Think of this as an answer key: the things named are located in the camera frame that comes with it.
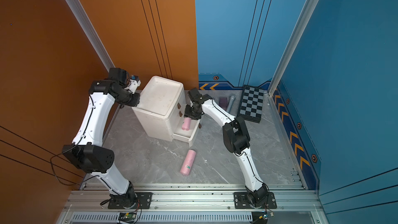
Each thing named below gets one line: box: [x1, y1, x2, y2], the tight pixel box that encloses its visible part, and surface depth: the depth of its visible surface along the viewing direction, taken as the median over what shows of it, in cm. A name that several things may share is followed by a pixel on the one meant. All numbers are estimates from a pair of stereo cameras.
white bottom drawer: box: [172, 118, 202, 147], surface depth 92 cm
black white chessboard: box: [236, 84, 265, 124], surface depth 111 cm
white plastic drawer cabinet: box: [131, 75, 202, 147], surface depth 87 cm
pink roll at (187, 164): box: [179, 149, 197, 176], surface depth 84 cm
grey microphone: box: [226, 95, 236, 114], surface depth 114 cm
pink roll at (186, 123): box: [181, 117, 192, 131], surface depth 92 cm
